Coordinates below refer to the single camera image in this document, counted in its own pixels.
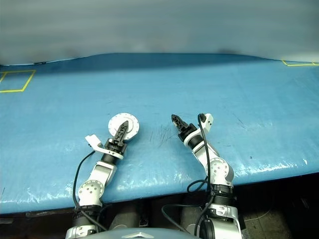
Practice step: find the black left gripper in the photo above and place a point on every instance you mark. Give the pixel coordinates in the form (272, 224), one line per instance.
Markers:
(114, 149)

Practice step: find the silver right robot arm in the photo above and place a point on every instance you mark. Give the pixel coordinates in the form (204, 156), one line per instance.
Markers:
(219, 171)

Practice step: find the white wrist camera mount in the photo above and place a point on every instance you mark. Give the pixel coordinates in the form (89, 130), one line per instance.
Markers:
(93, 140)
(207, 122)

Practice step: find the yellow tape marking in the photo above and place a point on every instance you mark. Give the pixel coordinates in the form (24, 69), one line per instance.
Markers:
(27, 82)
(294, 65)

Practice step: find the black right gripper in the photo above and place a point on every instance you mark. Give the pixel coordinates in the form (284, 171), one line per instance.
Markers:
(188, 133)

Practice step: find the grey rounded robot leg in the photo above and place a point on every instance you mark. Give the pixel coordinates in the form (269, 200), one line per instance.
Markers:
(124, 216)
(192, 214)

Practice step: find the grey robot chest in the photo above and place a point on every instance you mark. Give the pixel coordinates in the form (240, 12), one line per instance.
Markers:
(147, 235)

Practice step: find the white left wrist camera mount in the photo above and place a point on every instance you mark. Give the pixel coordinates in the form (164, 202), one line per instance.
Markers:
(93, 140)

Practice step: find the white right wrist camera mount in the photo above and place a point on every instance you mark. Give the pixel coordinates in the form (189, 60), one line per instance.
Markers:
(207, 122)

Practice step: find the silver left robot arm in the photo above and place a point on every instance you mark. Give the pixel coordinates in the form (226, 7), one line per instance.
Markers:
(89, 191)

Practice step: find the blue plastic table cover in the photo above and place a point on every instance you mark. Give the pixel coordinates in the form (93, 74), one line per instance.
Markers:
(74, 112)

